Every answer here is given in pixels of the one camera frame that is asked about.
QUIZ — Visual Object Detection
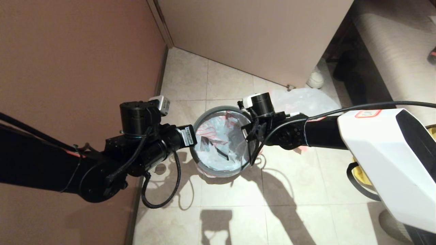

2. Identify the white red-printed plastic bag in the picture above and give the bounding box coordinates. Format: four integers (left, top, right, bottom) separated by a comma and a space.
196, 114, 263, 177

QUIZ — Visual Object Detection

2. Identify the grey bin retaining ring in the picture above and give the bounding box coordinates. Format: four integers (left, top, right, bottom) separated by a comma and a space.
189, 105, 259, 177

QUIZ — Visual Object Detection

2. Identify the translucent bag with red drawstring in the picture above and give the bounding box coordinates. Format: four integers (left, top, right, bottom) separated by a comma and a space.
269, 88, 343, 116

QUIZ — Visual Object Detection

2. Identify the yellow fabric bag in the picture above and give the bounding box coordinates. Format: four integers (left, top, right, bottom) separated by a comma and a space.
353, 125, 436, 187

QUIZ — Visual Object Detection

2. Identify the white round fluffy object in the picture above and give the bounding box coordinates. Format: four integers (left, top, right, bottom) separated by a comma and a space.
306, 66, 325, 89

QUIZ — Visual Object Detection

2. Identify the white cabinet door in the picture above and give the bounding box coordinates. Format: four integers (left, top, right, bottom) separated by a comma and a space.
155, 0, 353, 88

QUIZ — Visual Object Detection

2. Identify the beige woodgrain table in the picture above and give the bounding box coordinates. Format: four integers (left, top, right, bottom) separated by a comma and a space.
353, 0, 436, 126

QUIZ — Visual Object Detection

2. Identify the ribbed cream vase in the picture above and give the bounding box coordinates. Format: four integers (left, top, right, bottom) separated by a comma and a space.
380, 209, 407, 245

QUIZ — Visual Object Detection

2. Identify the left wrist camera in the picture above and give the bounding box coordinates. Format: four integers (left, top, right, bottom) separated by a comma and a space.
149, 96, 170, 117

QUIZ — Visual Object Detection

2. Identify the black looped gripper cable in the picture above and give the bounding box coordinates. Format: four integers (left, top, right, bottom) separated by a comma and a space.
141, 150, 181, 209

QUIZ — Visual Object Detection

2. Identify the black curved arm cable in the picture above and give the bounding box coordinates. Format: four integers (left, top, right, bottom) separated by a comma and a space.
347, 162, 380, 201

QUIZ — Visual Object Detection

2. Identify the grey door frame strip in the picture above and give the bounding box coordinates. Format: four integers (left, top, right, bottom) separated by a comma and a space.
146, 0, 175, 49

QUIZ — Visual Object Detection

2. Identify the long black left arm cable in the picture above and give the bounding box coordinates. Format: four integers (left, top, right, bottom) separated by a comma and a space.
0, 112, 90, 154

